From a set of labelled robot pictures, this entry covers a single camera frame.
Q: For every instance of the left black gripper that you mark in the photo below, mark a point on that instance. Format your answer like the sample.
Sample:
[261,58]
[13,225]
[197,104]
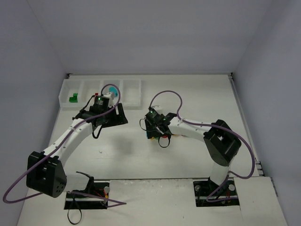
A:
[118,116]

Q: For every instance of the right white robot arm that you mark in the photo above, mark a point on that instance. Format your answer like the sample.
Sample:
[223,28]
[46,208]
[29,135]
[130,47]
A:
[222,145]

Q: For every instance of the cyan round lego brick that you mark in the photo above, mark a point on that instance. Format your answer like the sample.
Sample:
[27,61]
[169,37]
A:
[113,90]

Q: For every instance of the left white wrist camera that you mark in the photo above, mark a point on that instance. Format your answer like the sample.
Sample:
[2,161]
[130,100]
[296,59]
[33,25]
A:
[112,96]

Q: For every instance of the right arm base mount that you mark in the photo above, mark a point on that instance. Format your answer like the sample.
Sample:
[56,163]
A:
[225,196]

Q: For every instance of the green stepped lego brick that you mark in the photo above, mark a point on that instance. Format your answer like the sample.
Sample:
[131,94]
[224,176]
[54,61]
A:
[74,98]

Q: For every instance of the clear plastic sorting tray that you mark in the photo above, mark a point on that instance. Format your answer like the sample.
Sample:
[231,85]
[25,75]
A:
[130,89]

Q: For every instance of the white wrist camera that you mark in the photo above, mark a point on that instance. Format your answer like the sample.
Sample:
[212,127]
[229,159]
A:
[158,109]
[112,96]

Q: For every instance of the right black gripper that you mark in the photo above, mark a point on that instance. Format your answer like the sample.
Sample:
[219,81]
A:
[150,131]

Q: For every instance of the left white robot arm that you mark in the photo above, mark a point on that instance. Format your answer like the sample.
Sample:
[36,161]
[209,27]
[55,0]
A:
[46,168]

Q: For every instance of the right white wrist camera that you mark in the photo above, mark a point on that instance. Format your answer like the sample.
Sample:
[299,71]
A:
[158,109]

